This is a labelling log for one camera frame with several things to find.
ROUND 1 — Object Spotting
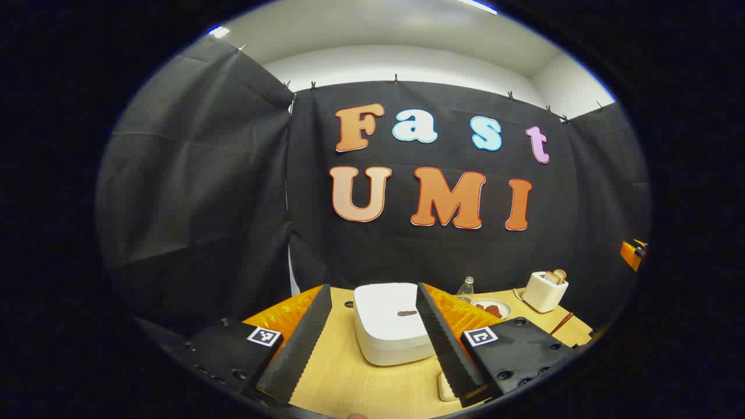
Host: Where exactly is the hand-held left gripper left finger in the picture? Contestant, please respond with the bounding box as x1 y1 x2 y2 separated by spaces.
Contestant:
186 284 332 407

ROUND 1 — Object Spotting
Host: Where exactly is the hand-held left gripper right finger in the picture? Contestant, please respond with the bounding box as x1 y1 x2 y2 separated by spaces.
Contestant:
416 283 577 408

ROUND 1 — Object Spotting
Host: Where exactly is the cream rice container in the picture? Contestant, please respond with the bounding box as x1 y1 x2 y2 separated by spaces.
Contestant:
438 372 460 402

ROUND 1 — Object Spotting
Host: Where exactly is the white rice cooker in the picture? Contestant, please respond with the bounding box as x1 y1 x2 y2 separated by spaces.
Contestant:
353 282 437 367

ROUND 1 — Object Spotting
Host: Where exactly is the white round plate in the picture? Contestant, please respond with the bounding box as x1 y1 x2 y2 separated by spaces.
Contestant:
470 298 513 321

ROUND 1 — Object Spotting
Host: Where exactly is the white toaster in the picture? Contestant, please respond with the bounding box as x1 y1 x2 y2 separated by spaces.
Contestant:
521 271 569 314

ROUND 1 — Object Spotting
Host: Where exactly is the black backdrop cloth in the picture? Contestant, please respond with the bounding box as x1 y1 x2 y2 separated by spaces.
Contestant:
96 36 651 344

